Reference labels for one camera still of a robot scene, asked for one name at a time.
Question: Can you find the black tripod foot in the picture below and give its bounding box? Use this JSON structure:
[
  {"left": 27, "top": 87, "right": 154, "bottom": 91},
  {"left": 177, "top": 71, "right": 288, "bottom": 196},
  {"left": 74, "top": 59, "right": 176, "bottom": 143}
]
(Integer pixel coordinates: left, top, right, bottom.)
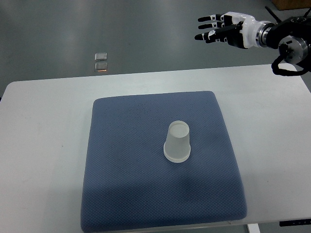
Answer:
[{"left": 303, "top": 8, "right": 311, "bottom": 17}]

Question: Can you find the blue quilted cushion mat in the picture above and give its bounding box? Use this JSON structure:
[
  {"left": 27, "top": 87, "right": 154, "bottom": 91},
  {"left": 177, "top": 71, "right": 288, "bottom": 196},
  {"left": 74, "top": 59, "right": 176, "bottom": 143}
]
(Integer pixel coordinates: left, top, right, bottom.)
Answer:
[{"left": 81, "top": 91, "right": 247, "bottom": 233}]

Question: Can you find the black table control panel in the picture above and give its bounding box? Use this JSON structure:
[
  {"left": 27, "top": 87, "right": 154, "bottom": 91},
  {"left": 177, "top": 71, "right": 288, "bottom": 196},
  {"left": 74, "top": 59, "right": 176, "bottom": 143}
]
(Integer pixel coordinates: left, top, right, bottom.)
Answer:
[{"left": 279, "top": 219, "right": 311, "bottom": 227}]

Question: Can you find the white paper cup on mat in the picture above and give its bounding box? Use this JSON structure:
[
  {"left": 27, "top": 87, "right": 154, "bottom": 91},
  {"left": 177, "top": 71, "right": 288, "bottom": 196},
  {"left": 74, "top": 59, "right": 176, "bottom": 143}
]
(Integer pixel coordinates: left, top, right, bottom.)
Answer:
[{"left": 163, "top": 143, "right": 191, "bottom": 163}]

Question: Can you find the upper metal floor plate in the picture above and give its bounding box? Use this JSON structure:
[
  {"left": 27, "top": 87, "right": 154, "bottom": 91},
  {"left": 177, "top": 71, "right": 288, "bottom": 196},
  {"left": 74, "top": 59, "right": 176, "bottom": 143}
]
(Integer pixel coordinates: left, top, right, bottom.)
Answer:
[{"left": 94, "top": 52, "right": 107, "bottom": 61}]

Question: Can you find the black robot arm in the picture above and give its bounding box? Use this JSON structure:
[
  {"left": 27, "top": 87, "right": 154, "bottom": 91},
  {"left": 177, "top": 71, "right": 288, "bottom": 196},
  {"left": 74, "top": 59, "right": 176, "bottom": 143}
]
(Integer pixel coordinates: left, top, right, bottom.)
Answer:
[{"left": 194, "top": 12, "right": 311, "bottom": 64}]

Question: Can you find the wooden box corner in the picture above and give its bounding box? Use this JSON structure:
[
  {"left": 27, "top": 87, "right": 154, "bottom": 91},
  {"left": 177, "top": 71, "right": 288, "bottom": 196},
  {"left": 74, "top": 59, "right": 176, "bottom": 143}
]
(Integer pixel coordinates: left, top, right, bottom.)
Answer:
[{"left": 271, "top": 0, "right": 311, "bottom": 11}]

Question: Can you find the white paper cup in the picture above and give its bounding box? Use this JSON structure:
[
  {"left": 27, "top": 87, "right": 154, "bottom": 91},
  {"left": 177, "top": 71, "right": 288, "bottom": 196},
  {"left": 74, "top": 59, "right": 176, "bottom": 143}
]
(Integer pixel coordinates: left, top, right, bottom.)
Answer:
[
  {"left": 163, "top": 143, "right": 191, "bottom": 163},
  {"left": 165, "top": 120, "right": 190, "bottom": 150}
]

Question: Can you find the white table leg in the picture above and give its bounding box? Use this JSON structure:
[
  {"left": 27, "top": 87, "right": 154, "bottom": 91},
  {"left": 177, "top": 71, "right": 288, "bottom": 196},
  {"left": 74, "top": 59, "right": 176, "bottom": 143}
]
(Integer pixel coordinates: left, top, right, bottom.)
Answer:
[{"left": 247, "top": 224, "right": 260, "bottom": 233}]

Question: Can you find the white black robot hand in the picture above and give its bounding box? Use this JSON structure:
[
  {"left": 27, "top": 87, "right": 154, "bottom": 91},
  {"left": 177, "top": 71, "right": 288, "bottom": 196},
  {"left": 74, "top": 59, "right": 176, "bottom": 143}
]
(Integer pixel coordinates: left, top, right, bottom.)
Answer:
[{"left": 194, "top": 12, "right": 261, "bottom": 49}]

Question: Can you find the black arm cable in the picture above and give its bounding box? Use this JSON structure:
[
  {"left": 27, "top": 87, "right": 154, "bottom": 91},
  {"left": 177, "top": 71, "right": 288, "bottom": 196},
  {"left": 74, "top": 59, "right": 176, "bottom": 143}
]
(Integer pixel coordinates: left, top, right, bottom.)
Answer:
[{"left": 271, "top": 54, "right": 311, "bottom": 76}]

